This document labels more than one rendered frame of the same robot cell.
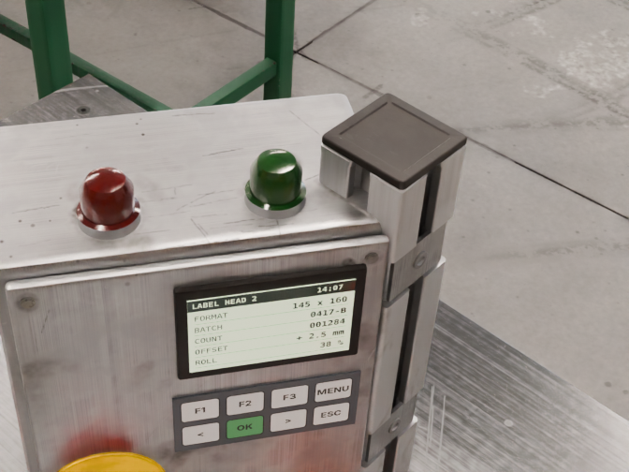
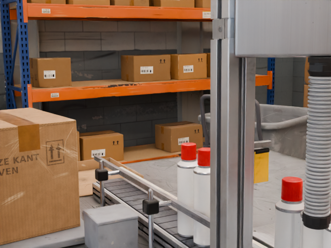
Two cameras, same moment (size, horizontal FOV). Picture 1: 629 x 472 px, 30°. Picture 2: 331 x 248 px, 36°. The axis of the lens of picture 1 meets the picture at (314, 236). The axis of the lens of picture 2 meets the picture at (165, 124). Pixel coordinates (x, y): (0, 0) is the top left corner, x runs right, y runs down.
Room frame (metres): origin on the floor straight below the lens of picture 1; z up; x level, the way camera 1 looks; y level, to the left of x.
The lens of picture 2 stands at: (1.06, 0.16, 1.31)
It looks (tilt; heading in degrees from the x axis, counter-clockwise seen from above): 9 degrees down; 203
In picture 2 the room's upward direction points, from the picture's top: 1 degrees counter-clockwise
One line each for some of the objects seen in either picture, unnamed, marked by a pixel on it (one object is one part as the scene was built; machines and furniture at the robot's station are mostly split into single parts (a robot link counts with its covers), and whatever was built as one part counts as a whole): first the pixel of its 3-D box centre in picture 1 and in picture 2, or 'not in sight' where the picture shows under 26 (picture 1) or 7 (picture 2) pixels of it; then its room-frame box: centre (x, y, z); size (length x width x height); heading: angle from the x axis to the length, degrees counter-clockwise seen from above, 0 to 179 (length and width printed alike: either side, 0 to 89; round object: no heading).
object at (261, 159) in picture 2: not in sight; (261, 165); (0.23, -0.02, 1.09); 0.03 x 0.01 x 0.06; 141
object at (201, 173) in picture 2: not in sight; (205, 196); (0.09, -0.17, 0.98); 0.05 x 0.05 x 0.20
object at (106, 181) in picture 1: (107, 197); not in sight; (0.35, 0.09, 1.49); 0.03 x 0.03 x 0.02
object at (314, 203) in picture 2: not in sight; (319, 143); (0.43, 0.09, 1.18); 0.04 x 0.04 x 0.21
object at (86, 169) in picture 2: not in sight; (90, 175); (-0.38, -0.74, 0.85); 0.30 x 0.26 x 0.04; 51
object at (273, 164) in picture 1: (275, 178); not in sight; (0.37, 0.02, 1.49); 0.03 x 0.03 x 0.02
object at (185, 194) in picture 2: not in sight; (188, 189); (0.06, -0.22, 0.98); 0.05 x 0.05 x 0.20
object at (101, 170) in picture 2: not in sight; (109, 188); (-0.09, -0.51, 0.91); 0.07 x 0.03 x 0.16; 141
